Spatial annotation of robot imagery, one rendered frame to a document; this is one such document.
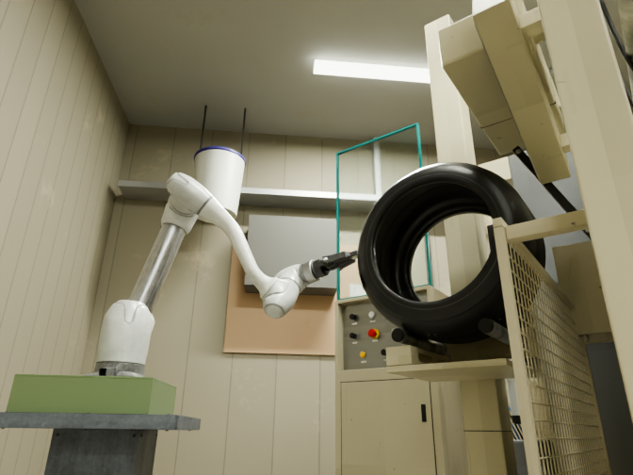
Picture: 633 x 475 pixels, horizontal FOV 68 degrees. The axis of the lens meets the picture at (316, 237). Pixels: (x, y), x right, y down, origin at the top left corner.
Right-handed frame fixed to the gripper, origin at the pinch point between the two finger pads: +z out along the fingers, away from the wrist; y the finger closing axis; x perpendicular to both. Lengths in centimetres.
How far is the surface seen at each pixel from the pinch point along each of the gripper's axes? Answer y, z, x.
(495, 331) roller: -7, 43, 43
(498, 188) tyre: -12, 57, 3
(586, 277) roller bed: 20, 69, 27
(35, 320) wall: 1, -257, -42
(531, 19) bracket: -37, 82, -29
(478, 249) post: 27.0, 37.2, 3.2
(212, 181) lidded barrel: 98, -186, -171
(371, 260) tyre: -13.0, 10.8, 11.0
